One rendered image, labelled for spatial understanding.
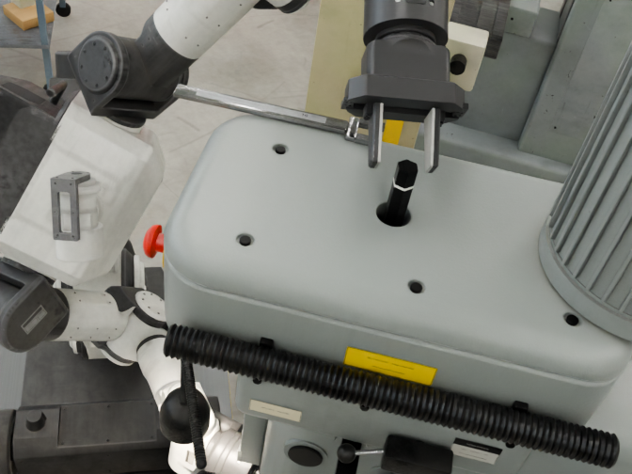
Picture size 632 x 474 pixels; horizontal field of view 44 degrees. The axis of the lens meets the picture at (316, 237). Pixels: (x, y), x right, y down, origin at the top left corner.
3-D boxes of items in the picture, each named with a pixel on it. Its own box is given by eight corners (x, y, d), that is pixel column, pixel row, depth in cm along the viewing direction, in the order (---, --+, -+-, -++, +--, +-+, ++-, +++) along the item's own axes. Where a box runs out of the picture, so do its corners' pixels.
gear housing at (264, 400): (230, 418, 92) (235, 368, 85) (279, 269, 109) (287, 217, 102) (513, 490, 90) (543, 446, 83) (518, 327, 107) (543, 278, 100)
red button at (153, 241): (139, 262, 92) (138, 239, 89) (151, 239, 95) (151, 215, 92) (166, 269, 92) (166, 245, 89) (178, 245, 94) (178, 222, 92)
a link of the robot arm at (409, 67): (450, 134, 85) (450, 34, 88) (479, 97, 76) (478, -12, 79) (335, 123, 84) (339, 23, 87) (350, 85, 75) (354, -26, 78)
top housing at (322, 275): (148, 352, 84) (144, 251, 73) (218, 195, 103) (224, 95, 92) (580, 462, 82) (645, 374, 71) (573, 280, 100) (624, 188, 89)
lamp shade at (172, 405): (157, 403, 116) (156, 380, 111) (206, 398, 117) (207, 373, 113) (162, 448, 111) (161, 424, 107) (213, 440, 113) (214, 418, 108)
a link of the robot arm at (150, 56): (130, 0, 110) (75, 58, 117) (156, 53, 109) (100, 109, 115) (186, 13, 120) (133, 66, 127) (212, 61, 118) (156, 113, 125)
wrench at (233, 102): (169, 102, 89) (169, 96, 89) (181, 83, 92) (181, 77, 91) (380, 149, 88) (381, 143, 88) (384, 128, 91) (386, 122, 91)
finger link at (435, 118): (432, 164, 77) (432, 105, 79) (423, 174, 80) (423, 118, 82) (448, 165, 77) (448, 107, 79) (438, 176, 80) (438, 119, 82)
